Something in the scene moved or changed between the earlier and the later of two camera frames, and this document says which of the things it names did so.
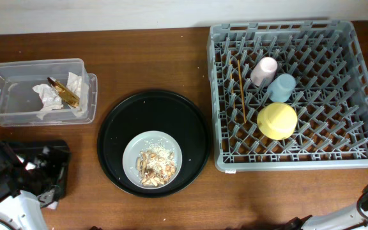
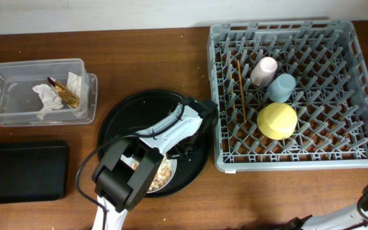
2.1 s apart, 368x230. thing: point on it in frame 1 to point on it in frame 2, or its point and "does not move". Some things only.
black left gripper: (50, 188) to (181, 158)
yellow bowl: (277, 121) does not move
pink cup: (264, 71) does not move
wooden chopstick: (232, 88) does not move
